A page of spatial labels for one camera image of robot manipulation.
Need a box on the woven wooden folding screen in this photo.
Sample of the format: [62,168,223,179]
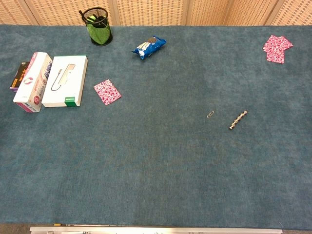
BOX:
[0,0,312,27]

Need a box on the white pink toothpaste box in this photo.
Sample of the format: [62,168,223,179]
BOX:
[13,52,54,113]

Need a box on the teal felt table cloth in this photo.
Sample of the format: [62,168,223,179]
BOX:
[0,24,312,227]

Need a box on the blue cookie snack packet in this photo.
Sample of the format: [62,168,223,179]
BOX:
[132,36,167,60]

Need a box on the green packet in holder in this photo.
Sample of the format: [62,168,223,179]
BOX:
[87,15,110,45]

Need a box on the silver bead chain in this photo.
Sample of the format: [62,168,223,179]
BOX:
[228,110,249,130]

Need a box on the black mesh pen holder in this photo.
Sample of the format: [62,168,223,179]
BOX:
[84,7,113,46]

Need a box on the white box with green label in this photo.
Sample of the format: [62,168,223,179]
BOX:
[41,55,88,108]

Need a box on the small black purple box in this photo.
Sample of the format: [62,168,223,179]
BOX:
[9,61,31,93]

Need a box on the silver aluminium rail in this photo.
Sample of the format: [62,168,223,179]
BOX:
[29,226,283,234]

